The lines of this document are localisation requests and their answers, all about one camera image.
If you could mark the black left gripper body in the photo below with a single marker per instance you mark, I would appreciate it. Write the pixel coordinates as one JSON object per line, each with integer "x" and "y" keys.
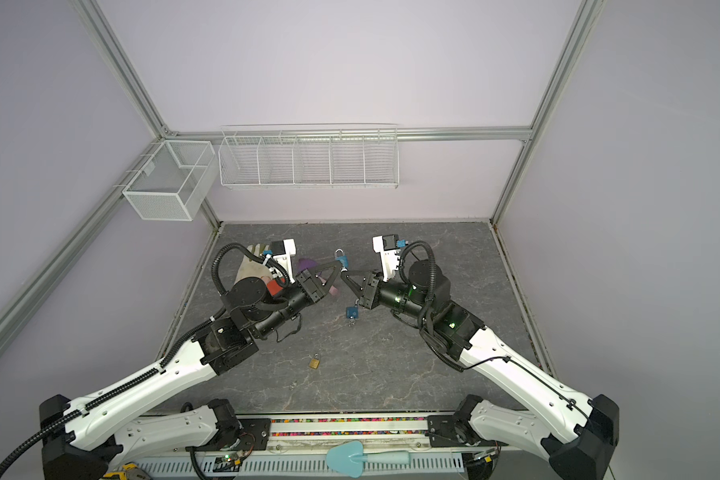
{"x": 309, "y": 286}

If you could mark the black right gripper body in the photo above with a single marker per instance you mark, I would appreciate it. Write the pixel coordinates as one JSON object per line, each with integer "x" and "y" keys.
{"x": 372, "y": 301}

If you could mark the blue padlock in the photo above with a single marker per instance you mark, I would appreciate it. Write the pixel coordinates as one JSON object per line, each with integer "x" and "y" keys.
{"x": 352, "y": 313}
{"x": 340, "y": 256}

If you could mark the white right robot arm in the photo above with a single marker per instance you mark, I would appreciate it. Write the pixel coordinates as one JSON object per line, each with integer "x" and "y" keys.
{"x": 420, "y": 296}

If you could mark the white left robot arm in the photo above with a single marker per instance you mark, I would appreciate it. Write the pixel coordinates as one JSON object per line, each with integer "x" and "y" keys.
{"x": 208, "y": 350}

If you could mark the purple garden trowel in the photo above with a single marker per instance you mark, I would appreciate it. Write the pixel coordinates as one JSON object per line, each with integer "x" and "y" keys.
{"x": 306, "y": 263}

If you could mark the red rubber glove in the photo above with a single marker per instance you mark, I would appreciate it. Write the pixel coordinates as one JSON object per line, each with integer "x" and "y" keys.
{"x": 274, "y": 288}

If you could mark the cream and green work glove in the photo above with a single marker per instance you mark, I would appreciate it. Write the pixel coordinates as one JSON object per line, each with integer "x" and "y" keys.
{"x": 251, "y": 268}

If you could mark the brass padlock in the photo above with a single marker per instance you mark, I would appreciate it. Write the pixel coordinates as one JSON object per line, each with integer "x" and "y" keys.
{"x": 314, "y": 361}

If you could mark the white mesh box basket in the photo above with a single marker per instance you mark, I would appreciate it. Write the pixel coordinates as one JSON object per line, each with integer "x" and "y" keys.
{"x": 174, "y": 181}

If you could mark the teal garden trowel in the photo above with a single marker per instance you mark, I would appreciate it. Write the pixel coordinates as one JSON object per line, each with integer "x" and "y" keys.
{"x": 350, "y": 458}

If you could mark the yellow black pliers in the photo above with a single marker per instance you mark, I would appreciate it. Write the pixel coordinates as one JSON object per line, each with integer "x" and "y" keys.
{"x": 130, "y": 471}

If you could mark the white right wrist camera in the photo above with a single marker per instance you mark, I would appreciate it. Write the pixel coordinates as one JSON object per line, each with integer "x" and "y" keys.
{"x": 388, "y": 247}

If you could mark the white wire shelf basket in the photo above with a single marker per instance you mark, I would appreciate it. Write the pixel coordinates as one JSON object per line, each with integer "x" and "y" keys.
{"x": 309, "y": 156}

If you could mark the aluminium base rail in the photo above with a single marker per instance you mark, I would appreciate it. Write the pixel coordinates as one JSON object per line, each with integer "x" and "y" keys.
{"x": 216, "y": 429}

